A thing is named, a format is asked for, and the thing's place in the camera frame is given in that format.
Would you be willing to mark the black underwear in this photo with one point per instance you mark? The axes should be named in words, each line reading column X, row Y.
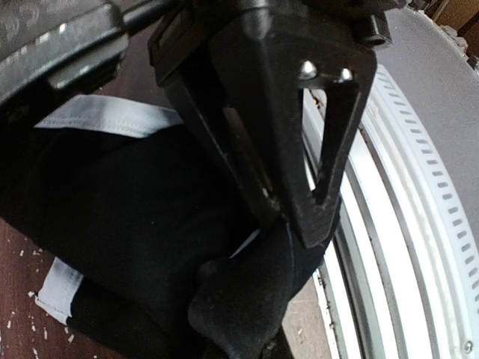
column 155, row 256

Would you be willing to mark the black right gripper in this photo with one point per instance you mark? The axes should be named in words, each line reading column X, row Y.
column 218, row 27

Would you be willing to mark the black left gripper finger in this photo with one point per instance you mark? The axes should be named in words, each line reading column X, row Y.
column 265, row 83

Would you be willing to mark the aluminium rail front frame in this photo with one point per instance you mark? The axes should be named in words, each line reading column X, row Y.
column 400, row 279

